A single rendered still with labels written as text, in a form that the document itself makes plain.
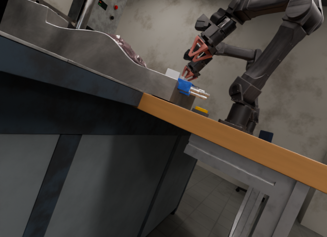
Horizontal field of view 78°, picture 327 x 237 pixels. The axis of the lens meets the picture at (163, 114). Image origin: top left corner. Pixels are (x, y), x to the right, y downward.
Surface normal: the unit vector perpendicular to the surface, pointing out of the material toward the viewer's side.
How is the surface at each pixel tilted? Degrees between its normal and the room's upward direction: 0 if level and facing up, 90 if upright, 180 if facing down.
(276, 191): 90
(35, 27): 90
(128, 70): 90
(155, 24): 90
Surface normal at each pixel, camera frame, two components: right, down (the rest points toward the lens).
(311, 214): -0.43, -0.11
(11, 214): 0.84, 0.37
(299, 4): -0.78, -0.28
